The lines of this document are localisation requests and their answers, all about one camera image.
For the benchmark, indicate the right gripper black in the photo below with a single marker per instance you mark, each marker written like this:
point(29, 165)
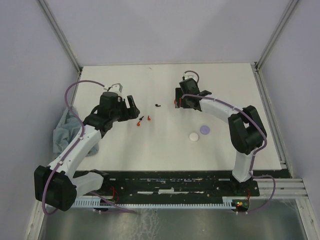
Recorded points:
point(179, 93)

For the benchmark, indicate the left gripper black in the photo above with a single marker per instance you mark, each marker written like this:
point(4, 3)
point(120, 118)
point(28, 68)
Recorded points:
point(131, 113)

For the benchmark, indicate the purple round case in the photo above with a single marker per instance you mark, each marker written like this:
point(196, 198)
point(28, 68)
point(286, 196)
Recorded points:
point(204, 129)

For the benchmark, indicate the white earbud charging case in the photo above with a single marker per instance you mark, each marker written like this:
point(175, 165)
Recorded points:
point(194, 137)

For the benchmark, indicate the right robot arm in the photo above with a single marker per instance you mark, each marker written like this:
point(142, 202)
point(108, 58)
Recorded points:
point(247, 132)

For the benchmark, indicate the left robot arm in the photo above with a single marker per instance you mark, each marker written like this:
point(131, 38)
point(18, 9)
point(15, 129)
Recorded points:
point(55, 184)

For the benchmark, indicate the blue cloth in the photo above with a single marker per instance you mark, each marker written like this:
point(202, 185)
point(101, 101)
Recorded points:
point(64, 133)

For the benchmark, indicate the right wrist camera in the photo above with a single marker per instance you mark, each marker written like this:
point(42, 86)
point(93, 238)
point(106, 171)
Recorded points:
point(190, 74)

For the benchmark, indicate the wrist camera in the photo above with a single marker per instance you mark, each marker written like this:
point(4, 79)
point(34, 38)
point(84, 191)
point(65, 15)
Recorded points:
point(190, 74)
point(116, 88)

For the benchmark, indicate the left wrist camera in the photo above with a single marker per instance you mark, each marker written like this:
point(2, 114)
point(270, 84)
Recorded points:
point(116, 88)

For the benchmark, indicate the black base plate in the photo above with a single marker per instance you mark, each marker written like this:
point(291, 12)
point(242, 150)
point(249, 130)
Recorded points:
point(175, 187)

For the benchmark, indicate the left aluminium frame post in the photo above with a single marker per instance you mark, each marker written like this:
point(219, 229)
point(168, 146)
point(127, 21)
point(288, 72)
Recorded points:
point(44, 6)

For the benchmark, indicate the aluminium frame post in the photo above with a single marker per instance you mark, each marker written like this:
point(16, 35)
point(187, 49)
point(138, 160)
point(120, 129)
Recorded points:
point(44, 6)
point(280, 27)

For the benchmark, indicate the right aluminium frame post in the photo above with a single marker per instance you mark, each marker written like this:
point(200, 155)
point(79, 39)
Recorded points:
point(280, 27)

